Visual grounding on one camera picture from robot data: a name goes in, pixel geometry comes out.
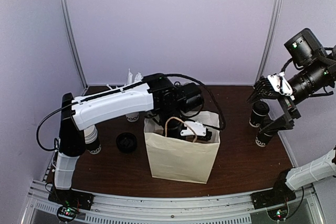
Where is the black plastic cup lid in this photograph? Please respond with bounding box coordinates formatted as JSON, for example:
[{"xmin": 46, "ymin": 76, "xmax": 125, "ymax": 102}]
[{"xmin": 253, "ymin": 101, "xmax": 270, "ymax": 116}]

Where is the black paper coffee cup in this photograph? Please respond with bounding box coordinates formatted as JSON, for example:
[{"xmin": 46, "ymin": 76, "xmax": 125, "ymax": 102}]
[{"xmin": 249, "ymin": 110, "xmax": 268, "ymax": 128}]

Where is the cream paper bag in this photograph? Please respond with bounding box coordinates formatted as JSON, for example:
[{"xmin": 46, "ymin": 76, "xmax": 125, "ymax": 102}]
[{"xmin": 144, "ymin": 119, "xmax": 221, "ymax": 184}]

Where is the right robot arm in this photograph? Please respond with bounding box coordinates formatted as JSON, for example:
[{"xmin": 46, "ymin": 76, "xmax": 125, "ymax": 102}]
[{"xmin": 247, "ymin": 28, "xmax": 335, "ymax": 204}]

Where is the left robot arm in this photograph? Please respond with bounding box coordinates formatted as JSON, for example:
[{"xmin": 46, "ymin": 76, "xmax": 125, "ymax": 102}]
[{"xmin": 54, "ymin": 73, "xmax": 207, "ymax": 205}]

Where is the wrapped white straws bundle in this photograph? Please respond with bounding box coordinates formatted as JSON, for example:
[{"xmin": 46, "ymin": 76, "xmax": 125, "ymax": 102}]
[{"xmin": 106, "ymin": 68, "xmax": 143, "ymax": 90}]

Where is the white cup holding straws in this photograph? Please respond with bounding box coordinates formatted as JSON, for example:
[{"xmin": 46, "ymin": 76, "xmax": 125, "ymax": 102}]
[{"xmin": 126, "ymin": 112, "xmax": 139, "ymax": 122}]

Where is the stack of black lids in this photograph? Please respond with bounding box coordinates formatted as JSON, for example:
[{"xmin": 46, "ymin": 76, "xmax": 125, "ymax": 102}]
[{"xmin": 116, "ymin": 132, "xmax": 138, "ymax": 153}]

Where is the stack of paper cups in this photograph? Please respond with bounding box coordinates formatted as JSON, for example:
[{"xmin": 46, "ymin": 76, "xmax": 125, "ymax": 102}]
[{"xmin": 83, "ymin": 125, "xmax": 101, "ymax": 155}]

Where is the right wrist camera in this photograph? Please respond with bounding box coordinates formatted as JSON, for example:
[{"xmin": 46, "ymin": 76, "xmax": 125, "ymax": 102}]
[{"xmin": 267, "ymin": 72, "xmax": 293, "ymax": 97}]

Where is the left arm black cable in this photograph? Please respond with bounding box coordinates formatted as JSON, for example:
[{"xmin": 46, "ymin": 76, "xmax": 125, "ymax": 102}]
[{"xmin": 36, "ymin": 72, "xmax": 227, "ymax": 152}]

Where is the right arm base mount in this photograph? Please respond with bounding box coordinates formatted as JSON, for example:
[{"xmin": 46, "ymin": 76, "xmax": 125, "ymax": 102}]
[{"xmin": 251, "ymin": 188, "xmax": 296, "ymax": 222}]

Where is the right corner metal post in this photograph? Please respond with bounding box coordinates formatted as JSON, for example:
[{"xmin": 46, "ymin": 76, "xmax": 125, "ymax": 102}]
[{"xmin": 255, "ymin": 0, "xmax": 283, "ymax": 81}]

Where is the corner metal post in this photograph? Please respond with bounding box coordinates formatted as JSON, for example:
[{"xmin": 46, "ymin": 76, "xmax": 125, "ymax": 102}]
[
  {"xmin": 60, "ymin": 0, "xmax": 89, "ymax": 92},
  {"xmin": 255, "ymin": 0, "xmax": 283, "ymax": 81}
]

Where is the aluminium front rail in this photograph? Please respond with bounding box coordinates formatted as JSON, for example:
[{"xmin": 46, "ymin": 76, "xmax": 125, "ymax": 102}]
[{"xmin": 26, "ymin": 179, "xmax": 326, "ymax": 224}]

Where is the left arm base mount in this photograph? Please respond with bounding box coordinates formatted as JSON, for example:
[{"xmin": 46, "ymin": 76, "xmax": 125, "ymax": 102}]
[{"xmin": 48, "ymin": 189, "xmax": 94, "ymax": 222}]

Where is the left corner metal post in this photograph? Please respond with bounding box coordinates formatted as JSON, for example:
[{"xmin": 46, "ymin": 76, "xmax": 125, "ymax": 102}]
[{"xmin": 60, "ymin": 0, "xmax": 89, "ymax": 92}]

